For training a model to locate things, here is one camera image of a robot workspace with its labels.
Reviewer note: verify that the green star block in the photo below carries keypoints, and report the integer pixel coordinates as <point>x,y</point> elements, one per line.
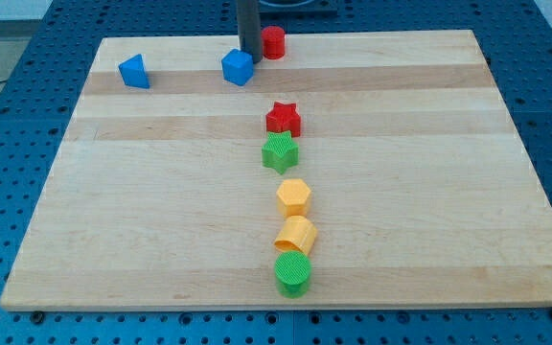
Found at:
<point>280,152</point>

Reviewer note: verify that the red star block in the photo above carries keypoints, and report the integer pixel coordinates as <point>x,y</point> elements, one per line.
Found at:
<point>283,117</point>

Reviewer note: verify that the yellow hexagon block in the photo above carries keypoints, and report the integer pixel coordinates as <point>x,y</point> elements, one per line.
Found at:
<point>293,198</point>

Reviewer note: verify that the yellow half-round block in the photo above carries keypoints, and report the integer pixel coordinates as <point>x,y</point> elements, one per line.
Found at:
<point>297,234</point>

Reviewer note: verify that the light wooden board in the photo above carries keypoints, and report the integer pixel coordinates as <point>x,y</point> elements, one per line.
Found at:
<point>423,195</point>

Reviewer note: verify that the green cylinder block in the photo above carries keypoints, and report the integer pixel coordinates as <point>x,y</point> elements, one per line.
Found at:
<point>292,270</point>

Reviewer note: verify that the blue cube block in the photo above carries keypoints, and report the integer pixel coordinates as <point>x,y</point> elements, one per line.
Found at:
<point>237,67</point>

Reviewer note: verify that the red cylinder block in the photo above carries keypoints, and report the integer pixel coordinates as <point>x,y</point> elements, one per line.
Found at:
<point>274,42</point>

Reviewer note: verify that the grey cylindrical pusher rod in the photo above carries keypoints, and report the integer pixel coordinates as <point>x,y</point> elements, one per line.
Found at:
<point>249,28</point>

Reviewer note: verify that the blue triangular prism block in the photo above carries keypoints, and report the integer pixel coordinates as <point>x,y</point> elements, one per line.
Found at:
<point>133,72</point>

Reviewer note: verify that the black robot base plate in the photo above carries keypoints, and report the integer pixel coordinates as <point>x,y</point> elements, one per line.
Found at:
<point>293,7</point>

